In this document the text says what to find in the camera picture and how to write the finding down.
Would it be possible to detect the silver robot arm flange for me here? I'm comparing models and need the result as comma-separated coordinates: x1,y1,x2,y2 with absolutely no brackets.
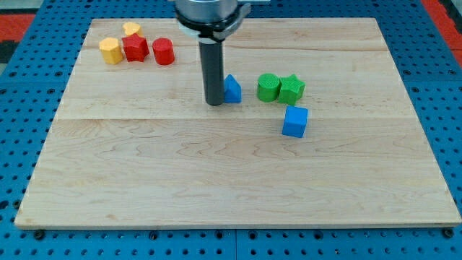
173,0,271,44

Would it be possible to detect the blue triangular prism block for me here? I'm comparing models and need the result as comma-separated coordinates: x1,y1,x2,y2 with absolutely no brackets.
225,74,242,103

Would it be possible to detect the green cylinder block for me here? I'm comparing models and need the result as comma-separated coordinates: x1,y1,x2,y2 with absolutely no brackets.
257,73,281,102

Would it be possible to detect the blue cube block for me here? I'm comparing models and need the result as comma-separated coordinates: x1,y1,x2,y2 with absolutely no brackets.
282,105,309,138

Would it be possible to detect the green star block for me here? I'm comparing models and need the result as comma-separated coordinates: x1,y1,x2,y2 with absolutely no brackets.
278,74,305,105

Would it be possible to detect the yellow heart block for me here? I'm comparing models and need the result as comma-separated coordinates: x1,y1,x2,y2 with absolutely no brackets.
122,22,144,37

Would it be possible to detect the red star block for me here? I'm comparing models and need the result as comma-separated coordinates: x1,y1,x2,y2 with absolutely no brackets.
122,33,149,62

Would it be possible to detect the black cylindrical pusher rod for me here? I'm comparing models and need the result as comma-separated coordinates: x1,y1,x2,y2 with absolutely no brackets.
199,42,225,106

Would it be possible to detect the yellow hexagon block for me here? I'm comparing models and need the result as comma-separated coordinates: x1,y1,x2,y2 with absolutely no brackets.
99,38,123,64

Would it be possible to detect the light wooden board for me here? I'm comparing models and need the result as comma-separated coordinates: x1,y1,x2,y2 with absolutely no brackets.
14,18,461,230

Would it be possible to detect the red cylinder block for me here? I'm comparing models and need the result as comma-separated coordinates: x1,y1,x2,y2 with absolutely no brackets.
152,38,175,65

